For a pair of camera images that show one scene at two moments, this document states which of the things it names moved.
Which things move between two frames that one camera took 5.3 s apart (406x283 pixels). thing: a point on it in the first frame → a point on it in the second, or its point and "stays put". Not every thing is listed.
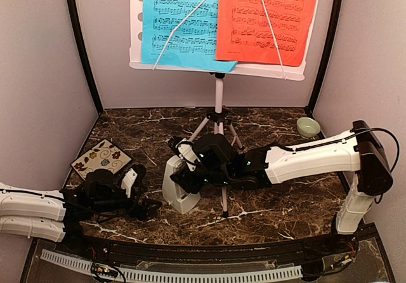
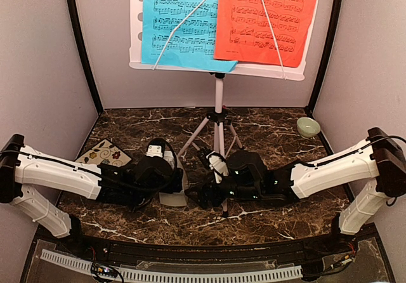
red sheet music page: [242, 31] stays put
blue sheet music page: [166, 3] stays put
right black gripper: [184, 181] → [203, 200]
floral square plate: [103, 156] stays put
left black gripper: [142, 214] → [174, 183]
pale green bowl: [307, 127] stays put
